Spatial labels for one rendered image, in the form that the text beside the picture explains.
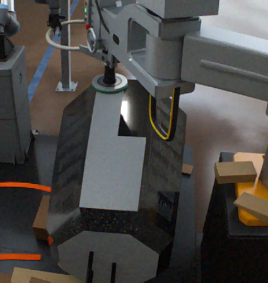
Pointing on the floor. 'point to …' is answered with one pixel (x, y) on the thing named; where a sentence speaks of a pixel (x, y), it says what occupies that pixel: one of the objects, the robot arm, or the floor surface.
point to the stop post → (66, 85)
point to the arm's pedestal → (11, 109)
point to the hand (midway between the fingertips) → (57, 34)
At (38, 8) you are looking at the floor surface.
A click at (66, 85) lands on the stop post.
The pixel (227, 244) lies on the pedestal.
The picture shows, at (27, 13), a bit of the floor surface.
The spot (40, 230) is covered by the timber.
